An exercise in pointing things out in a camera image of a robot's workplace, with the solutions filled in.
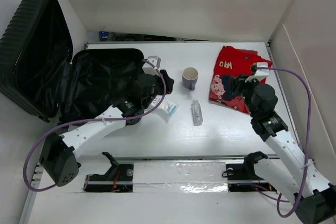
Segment black hard-shell suitcase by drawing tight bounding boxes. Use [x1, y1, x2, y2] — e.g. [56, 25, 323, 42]
[1, 0, 144, 122]

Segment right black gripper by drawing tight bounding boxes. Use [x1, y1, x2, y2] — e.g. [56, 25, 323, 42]
[229, 73, 260, 118]

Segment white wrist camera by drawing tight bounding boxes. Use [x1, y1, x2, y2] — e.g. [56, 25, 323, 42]
[245, 62, 269, 82]
[142, 56, 161, 75]

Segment clear plastic bottle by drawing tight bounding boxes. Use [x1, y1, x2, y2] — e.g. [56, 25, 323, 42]
[191, 99, 203, 126]

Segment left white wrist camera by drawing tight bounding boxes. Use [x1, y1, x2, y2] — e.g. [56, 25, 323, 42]
[142, 56, 161, 75]

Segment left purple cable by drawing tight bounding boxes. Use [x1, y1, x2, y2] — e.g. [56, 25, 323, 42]
[23, 59, 167, 192]

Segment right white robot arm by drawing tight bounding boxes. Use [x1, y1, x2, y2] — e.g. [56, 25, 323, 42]
[230, 74, 335, 223]

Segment purple ceramic mug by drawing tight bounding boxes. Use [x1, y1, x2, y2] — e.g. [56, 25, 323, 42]
[182, 67, 198, 91]

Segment dark equipment behind table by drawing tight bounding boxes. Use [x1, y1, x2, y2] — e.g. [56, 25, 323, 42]
[99, 31, 177, 42]

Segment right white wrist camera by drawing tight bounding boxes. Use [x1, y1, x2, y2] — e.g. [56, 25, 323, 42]
[245, 62, 269, 82]

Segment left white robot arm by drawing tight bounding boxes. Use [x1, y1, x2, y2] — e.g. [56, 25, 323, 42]
[39, 69, 174, 187]

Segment white tissue packet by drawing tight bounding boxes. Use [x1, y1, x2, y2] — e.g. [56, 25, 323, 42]
[153, 99, 179, 123]

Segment aluminium rail with mounts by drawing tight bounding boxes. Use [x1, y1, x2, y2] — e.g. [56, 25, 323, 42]
[31, 154, 316, 193]

